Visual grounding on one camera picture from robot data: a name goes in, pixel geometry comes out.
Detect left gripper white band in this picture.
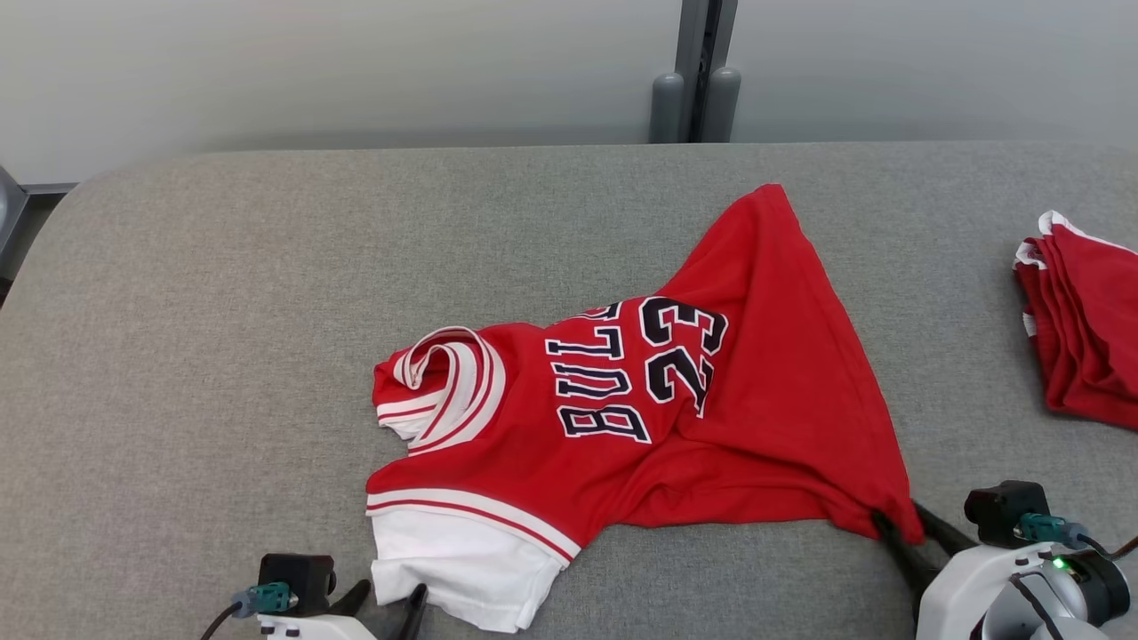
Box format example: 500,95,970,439
258,580,429,640

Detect grey metal partition leg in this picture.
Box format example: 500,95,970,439
0,164,29,278

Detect grey partition post with feet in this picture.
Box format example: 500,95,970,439
649,0,742,145

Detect red shorts white trim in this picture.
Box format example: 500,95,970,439
1014,211,1138,433

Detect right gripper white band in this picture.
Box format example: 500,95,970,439
871,500,1068,640

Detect red jersey white sleeves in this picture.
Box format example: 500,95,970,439
365,184,926,634

